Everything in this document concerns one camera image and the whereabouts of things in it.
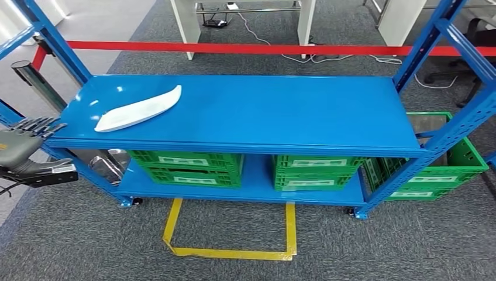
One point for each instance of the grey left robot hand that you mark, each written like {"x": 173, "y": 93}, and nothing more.
{"x": 19, "y": 147}

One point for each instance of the white curved plastic part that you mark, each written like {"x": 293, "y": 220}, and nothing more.
{"x": 131, "y": 114}

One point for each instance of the blue metal shelf rack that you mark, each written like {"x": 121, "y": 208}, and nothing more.
{"x": 492, "y": 161}
{"x": 252, "y": 112}

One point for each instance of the short red barrier belt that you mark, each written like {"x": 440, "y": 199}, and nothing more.
{"x": 38, "y": 58}

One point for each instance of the black caster wheel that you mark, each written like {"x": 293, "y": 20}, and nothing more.
{"x": 137, "y": 201}
{"x": 350, "y": 211}

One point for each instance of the white desk with crossbar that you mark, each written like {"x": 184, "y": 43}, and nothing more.
{"x": 186, "y": 27}

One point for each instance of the black router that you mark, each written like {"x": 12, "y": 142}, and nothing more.
{"x": 215, "y": 23}

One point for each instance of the long red barrier belt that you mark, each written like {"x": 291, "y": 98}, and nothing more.
{"x": 232, "y": 48}

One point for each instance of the white power adapter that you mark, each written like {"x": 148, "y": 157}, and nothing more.
{"x": 232, "y": 6}

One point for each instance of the white desk panel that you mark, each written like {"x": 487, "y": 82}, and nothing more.
{"x": 401, "y": 19}

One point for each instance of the grey flat board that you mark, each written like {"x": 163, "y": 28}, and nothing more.
{"x": 426, "y": 126}

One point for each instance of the black office chair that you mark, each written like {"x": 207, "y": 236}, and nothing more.
{"x": 482, "y": 27}

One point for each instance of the chrome stanchion post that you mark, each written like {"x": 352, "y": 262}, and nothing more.
{"x": 43, "y": 44}
{"x": 42, "y": 87}

